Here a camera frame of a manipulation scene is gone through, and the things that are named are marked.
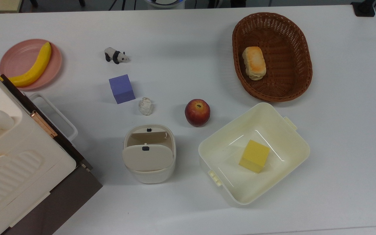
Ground white paper ball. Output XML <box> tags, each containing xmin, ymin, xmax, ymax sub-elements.
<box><xmin>138</xmin><ymin>97</ymin><xmax>153</xmax><ymax>116</ymax></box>

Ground cream trash can lid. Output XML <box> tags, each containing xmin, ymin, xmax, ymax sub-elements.
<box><xmin>122</xmin><ymin>144</ymin><xmax>174</xmax><ymax>172</ymax></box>

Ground cream desktop trash can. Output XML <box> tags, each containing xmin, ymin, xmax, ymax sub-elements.
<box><xmin>122</xmin><ymin>124</ymin><xmax>177</xmax><ymax>184</ymax></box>

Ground red apple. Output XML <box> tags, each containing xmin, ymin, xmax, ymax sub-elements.
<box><xmin>184</xmin><ymin>99</ymin><xmax>211</xmax><ymax>128</ymax></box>

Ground cream square plastic container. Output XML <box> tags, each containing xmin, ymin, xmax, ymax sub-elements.
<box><xmin>198</xmin><ymin>102</ymin><xmax>311</xmax><ymax>206</ymax></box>

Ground purple foam cube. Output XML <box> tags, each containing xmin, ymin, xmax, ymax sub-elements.
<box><xmin>109</xmin><ymin>74</ymin><xmax>136</xmax><ymax>104</ymax></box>

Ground yellow foam block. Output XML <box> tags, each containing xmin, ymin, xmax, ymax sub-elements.
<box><xmin>239</xmin><ymin>140</ymin><xmax>270</xmax><ymax>173</ymax></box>

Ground toasted bread loaf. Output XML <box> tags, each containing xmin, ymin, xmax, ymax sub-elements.
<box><xmin>242</xmin><ymin>46</ymin><xmax>267</xmax><ymax>81</ymax></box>

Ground black white panda figurine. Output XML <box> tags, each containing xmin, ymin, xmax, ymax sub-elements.
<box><xmin>104</xmin><ymin>47</ymin><xmax>131</xmax><ymax>65</ymax></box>

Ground brown woven wicker basket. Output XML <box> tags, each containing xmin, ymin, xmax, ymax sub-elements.
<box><xmin>232</xmin><ymin>12</ymin><xmax>313</xmax><ymax>102</ymax></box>

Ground black tripod legs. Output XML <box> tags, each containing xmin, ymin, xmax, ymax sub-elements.
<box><xmin>108</xmin><ymin>0</ymin><xmax>138</xmax><ymax>10</ymax></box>

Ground dark brown wooden drawer box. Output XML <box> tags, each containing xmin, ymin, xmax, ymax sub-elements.
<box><xmin>0</xmin><ymin>74</ymin><xmax>103</xmax><ymax>235</ymax></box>

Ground copper metal latch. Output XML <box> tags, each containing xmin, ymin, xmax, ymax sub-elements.
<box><xmin>30</xmin><ymin>110</ymin><xmax>58</xmax><ymax>138</ymax></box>

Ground yellow toy banana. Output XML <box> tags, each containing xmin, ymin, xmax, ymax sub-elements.
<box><xmin>0</xmin><ymin>42</ymin><xmax>52</xmax><ymax>87</ymax></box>

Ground pink round plate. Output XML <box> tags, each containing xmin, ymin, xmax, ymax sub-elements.
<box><xmin>0</xmin><ymin>39</ymin><xmax>63</xmax><ymax>91</ymax></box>

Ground white drawer handle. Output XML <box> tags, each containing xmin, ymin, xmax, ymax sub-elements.
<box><xmin>28</xmin><ymin>93</ymin><xmax>78</xmax><ymax>142</ymax></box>

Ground black camera stand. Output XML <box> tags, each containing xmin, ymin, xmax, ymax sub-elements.
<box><xmin>351</xmin><ymin>1</ymin><xmax>376</xmax><ymax>17</ymax></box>

